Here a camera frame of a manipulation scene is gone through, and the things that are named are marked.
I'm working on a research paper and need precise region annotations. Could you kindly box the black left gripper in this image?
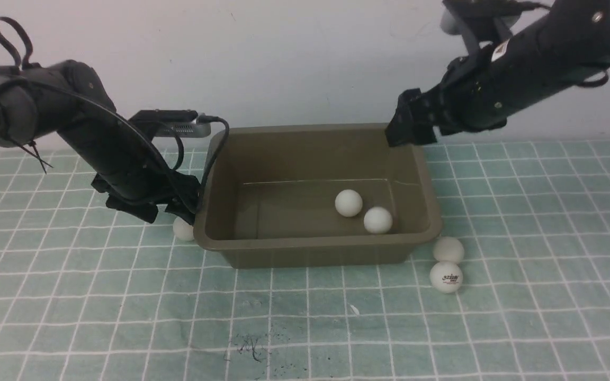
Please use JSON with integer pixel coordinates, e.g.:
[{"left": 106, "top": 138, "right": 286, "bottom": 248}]
[{"left": 91, "top": 173, "right": 201, "bottom": 225}]

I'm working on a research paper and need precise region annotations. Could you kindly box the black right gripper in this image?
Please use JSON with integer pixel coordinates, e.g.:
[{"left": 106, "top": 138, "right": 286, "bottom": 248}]
[{"left": 384, "top": 58, "right": 496, "bottom": 148}]

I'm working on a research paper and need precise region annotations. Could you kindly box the plain white table-tennis ball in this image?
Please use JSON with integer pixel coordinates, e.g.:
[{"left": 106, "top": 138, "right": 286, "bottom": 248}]
[{"left": 173, "top": 217, "right": 194, "bottom": 242}]

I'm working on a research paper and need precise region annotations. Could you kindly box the olive plastic bin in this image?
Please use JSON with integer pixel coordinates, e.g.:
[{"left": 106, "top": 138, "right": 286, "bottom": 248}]
[{"left": 194, "top": 123, "right": 443, "bottom": 269}]

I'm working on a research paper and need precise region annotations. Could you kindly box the white table-tennis ball with logo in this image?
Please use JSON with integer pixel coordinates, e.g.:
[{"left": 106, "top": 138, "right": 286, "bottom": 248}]
[{"left": 430, "top": 262, "right": 464, "bottom": 294}]

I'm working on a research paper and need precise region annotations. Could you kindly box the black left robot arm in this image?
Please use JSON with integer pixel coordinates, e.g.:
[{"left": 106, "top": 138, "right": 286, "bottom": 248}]
[{"left": 0, "top": 60, "right": 200, "bottom": 224}]

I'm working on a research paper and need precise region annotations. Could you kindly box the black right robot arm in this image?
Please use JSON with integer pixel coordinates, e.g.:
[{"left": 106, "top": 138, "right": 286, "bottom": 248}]
[{"left": 384, "top": 1, "right": 610, "bottom": 147}]

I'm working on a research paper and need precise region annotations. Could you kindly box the green checked tablecloth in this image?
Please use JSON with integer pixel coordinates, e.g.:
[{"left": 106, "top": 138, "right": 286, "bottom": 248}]
[{"left": 0, "top": 141, "right": 610, "bottom": 380}]

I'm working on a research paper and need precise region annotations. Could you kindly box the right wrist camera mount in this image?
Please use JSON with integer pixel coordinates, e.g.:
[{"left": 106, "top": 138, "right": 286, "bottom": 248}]
[{"left": 440, "top": 1, "right": 551, "bottom": 54}]

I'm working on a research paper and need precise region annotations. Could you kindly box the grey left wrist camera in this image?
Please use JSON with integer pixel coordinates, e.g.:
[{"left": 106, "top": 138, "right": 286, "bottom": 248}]
[{"left": 128, "top": 110, "right": 211, "bottom": 139}]

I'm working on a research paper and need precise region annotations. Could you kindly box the black camera cable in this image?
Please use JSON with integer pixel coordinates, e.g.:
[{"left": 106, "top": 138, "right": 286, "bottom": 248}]
[{"left": 0, "top": 17, "right": 230, "bottom": 191}]

